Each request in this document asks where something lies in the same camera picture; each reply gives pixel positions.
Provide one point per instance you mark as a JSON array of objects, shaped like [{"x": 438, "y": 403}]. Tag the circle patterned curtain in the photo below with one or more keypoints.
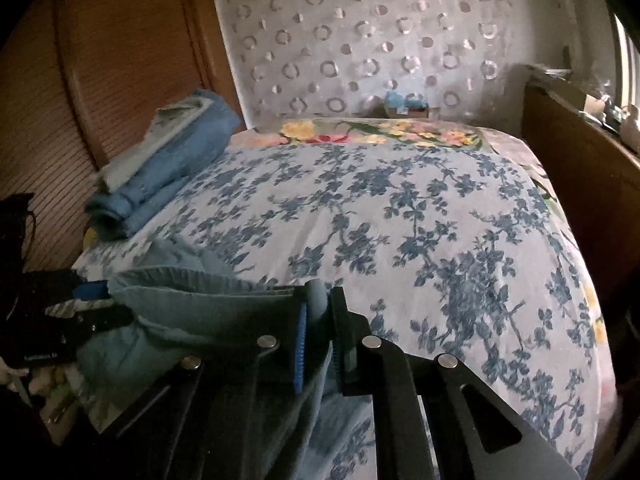
[{"x": 400, "y": 35}]

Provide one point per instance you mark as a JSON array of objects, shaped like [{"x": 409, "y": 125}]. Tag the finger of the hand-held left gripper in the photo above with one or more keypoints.
[
  {"x": 92, "y": 291},
  {"x": 105, "y": 318}
]

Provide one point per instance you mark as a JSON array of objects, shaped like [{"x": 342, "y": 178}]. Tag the small box with blue cloth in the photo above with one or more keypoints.
[{"x": 406, "y": 105}]

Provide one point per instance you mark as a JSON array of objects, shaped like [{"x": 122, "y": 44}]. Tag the wooden cabinet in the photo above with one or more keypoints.
[{"x": 580, "y": 185}]

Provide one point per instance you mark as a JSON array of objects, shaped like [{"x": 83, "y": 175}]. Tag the folded pale green cloth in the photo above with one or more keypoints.
[{"x": 170, "y": 120}]

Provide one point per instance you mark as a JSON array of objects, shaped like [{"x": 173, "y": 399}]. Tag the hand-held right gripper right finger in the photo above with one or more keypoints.
[{"x": 340, "y": 355}]

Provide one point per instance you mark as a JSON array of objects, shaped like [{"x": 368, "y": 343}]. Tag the blue floral blanket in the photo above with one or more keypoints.
[{"x": 425, "y": 260}]

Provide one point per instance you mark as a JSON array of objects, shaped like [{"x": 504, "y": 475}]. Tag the grey-green pants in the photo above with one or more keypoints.
[{"x": 200, "y": 310}]

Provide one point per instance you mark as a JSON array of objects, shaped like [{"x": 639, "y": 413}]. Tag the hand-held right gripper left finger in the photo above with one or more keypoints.
[{"x": 300, "y": 355}]

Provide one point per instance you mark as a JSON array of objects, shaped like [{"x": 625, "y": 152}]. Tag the folded blue jeans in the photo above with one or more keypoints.
[{"x": 170, "y": 175}]

